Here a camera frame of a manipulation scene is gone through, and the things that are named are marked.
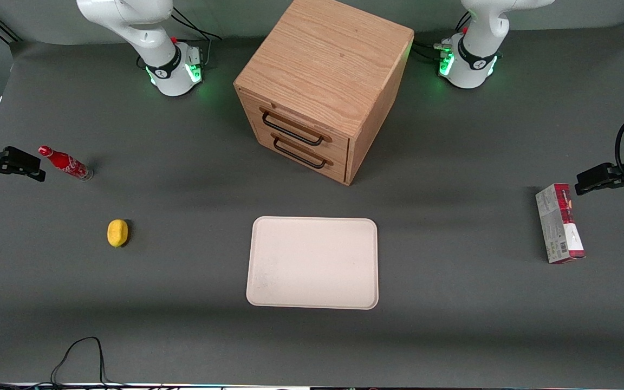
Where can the grey and red carton box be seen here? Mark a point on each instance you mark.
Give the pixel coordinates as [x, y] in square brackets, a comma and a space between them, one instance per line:
[558, 223]

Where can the cream plastic tray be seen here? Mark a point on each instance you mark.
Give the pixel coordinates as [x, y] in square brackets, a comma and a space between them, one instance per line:
[313, 262]

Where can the red coke bottle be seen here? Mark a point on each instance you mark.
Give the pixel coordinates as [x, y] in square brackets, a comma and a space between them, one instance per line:
[65, 162]

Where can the yellow lemon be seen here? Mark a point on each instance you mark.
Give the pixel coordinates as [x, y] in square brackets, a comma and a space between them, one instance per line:
[117, 233]

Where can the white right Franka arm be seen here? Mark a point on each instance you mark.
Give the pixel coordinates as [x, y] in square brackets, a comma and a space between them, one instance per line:
[152, 32]

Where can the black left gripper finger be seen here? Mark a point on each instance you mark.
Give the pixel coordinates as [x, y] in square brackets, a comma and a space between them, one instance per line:
[595, 173]
[593, 188]

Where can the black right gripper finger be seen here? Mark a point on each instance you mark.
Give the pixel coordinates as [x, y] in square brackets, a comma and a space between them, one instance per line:
[19, 155]
[29, 172]

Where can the wooden drawer cabinet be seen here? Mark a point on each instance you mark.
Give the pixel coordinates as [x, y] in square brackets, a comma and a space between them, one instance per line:
[325, 70]

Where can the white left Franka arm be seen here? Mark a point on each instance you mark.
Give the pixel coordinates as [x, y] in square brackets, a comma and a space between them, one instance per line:
[480, 38]

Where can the wooden drawer front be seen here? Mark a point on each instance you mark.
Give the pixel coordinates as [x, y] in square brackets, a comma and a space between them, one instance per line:
[296, 124]
[301, 157]

